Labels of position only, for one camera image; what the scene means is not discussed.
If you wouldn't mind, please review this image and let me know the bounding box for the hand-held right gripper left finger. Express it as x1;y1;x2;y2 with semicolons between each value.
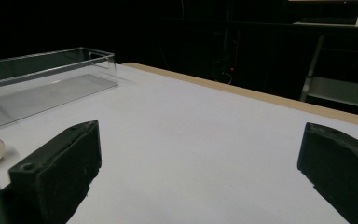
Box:
7;119;103;224

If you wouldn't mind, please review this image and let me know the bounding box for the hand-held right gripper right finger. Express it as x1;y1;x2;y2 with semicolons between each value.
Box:
296;121;358;224

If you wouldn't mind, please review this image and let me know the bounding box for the clear plastic box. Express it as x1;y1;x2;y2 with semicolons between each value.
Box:
0;47;119;130

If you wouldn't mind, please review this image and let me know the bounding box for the metal shelf rack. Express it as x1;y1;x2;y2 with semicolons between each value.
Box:
293;18;358;111

